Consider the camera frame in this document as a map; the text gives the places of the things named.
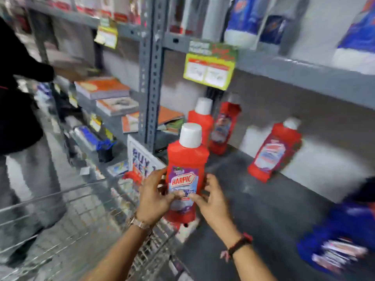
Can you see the person's right hand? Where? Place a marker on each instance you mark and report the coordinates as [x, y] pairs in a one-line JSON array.
[[214, 203]]

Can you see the person's left hand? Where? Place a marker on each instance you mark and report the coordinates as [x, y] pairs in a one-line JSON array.
[[152, 198]]

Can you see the person's right thumb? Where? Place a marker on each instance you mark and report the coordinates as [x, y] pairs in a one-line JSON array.
[[197, 198]]

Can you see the person's left thumb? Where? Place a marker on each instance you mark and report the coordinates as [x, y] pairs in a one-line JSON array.
[[173, 197]]

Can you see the red cleaner bottle purple label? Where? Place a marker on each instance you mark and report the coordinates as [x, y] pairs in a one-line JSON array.
[[185, 175]]

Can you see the person's right forearm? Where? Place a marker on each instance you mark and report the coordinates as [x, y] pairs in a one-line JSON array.
[[247, 260]]

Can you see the person's left forearm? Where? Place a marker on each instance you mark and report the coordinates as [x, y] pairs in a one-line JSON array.
[[123, 254]]

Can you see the silver wristwatch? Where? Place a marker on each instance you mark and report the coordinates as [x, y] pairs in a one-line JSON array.
[[139, 223]]

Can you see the white blue promotion sign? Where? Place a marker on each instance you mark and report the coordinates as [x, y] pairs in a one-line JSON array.
[[142, 160]]

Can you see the black and red wristband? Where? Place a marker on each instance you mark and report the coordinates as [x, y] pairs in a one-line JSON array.
[[238, 245]]

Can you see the orange green book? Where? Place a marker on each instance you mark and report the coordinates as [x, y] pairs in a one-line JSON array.
[[158, 121]]

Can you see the red cleaner bottle leaning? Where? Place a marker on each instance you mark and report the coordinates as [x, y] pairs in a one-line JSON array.
[[224, 125]]

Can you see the red cleaner bottle white cap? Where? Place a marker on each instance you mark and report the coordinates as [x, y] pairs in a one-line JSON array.
[[202, 119]]

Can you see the red cleaner bottle tilted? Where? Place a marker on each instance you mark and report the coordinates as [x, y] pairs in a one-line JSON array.
[[274, 152]]

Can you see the blue packet with black holder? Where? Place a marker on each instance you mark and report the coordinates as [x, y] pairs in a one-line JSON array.
[[95, 141]]

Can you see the grey orange book stack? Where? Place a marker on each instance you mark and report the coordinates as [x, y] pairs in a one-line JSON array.
[[117, 105]]

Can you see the grey metal shelving rack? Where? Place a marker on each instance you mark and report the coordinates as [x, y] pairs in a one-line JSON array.
[[234, 84]]

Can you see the yellow green price tag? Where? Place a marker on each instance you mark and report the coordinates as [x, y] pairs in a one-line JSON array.
[[209, 65]]

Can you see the blue cleaner bottle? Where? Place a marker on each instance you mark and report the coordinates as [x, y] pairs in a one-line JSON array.
[[339, 239]]

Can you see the small yellow price tag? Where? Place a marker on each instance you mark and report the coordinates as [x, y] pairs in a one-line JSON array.
[[106, 35]]

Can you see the white cylindrical container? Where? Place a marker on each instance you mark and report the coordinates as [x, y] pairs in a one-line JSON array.
[[215, 17]]

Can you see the dark blue refill pack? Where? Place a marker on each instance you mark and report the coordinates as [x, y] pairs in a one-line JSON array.
[[274, 27]]

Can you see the large blue white bottle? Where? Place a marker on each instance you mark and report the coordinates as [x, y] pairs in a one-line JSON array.
[[356, 40]]

